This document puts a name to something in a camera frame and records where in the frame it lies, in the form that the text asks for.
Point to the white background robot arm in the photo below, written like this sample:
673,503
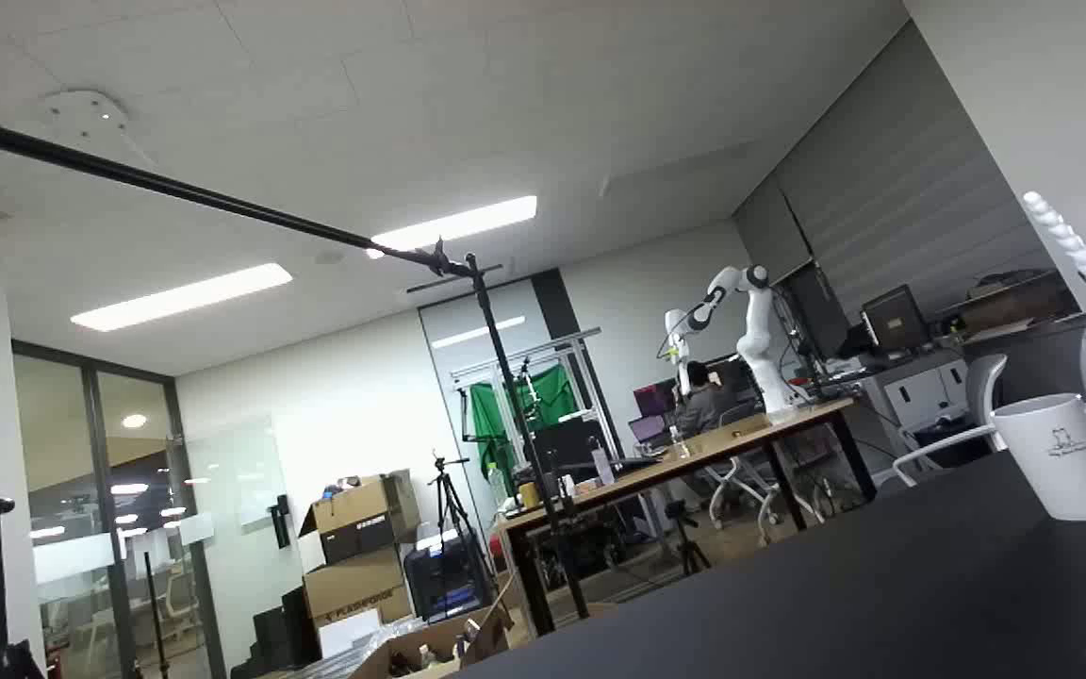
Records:
761,342

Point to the black light stand pole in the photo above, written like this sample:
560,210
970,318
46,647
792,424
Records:
530,439

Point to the green cloth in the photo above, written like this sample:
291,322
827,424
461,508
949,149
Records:
487,426

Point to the black flat screen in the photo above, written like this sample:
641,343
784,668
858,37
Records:
570,449

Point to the laptop with purple screen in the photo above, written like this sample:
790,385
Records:
655,404

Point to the long ceiling light panel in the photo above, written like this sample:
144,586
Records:
455,225
178,296

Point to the wooden table black legs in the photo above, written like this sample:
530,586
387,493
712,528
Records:
717,444

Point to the cardboard box open flaps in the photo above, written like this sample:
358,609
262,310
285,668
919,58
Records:
355,509

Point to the closed cardboard box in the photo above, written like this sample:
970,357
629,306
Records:
355,586

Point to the low open cardboard box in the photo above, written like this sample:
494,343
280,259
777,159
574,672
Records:
423,644

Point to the grey roller blinds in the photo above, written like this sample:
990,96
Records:
895,191

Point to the black boom pole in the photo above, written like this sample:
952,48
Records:
191,195

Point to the round white smoke detector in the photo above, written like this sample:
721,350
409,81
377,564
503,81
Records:
89,112

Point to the white office chair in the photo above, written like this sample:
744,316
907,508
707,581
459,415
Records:
1063,247

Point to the white ceramic mug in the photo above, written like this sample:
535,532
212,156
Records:
1063,455

